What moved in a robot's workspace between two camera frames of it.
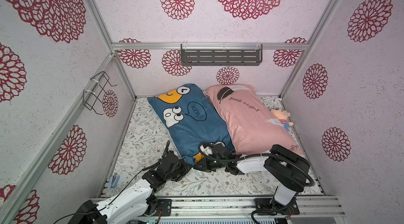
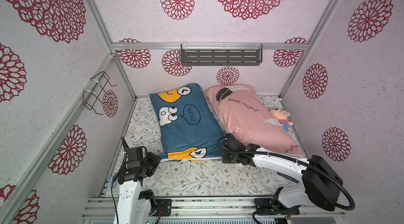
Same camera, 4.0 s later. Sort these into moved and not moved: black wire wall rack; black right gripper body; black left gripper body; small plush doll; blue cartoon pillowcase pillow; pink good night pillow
Moved: black right gripper body; black left gripper body
Not moved: pink good night pillow; black wire wall rack; blue cartoon pillowcase pillow; small plush doll
